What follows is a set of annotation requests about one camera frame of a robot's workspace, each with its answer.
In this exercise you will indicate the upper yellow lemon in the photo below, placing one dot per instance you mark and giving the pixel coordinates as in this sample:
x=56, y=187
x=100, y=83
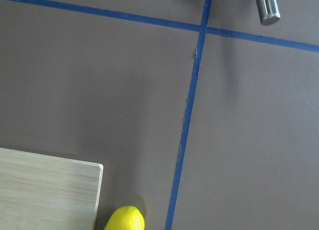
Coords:
x=126, y=218

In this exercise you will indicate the wooden cutting board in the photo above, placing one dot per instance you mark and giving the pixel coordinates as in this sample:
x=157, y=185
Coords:
x=41, y=192

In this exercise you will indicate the metal scoop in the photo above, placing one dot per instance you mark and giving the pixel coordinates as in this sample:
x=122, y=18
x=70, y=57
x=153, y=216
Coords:
x=268, y=12

